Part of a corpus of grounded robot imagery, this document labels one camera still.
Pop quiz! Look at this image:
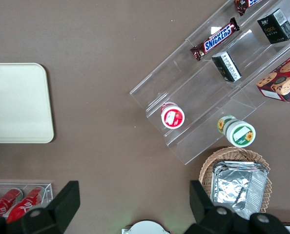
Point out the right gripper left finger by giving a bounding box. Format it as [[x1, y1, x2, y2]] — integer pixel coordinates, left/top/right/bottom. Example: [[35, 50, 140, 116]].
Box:
[[20, 180, 81, 234]]

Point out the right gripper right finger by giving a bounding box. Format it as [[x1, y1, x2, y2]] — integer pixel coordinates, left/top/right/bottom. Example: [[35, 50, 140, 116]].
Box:
[[186, 180, 252, 234]]

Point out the light tan wicker basket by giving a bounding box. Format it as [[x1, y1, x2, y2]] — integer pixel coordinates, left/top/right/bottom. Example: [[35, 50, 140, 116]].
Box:
[[198, 146, 273, 221]]

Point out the cream plastic tray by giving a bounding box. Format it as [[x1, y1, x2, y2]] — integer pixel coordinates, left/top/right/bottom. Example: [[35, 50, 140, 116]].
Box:
[[0, 62, 55, 144]]

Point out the clear acrylic bottle rack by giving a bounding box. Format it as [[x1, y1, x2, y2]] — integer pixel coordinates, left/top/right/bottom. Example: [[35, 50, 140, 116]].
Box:
[[0, 182, 54, 218]]

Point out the red cola bottle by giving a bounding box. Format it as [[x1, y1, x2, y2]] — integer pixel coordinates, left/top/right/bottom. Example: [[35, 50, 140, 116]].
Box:
[[0, 187, 23, 219], [7, 186, 46, 224]]

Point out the aluminium foil container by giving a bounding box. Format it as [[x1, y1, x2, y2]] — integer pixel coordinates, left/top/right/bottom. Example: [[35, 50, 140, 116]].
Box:
[[210, 160, 269, 221]]

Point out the green lid yoghurt cup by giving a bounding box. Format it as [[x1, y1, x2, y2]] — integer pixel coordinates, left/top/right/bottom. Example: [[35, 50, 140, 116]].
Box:
[[217, 115, 256, 148]]

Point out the red lid yoghurt cup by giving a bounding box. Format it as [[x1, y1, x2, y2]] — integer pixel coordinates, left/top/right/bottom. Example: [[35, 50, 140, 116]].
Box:
[[160, 101, 186, 129]]

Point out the clear acrylic stepped display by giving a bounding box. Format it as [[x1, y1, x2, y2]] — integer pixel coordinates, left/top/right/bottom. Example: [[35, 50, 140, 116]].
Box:
[[129, 0, 290, 166]]

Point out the small black carton box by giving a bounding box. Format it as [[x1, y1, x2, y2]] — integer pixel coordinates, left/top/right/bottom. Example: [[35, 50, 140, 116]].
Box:
[[211, 51, 242, 83], [256, 8, 290, 45]]

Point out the red plaid cookie box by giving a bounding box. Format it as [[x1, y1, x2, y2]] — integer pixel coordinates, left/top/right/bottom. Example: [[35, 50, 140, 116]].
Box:
[[256, 50, 290, 103]]

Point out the brown Snickers bar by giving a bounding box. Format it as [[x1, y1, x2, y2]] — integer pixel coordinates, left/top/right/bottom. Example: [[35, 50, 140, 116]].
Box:
[[233, 0, 264, 17], [190, 17, 240, 61]]

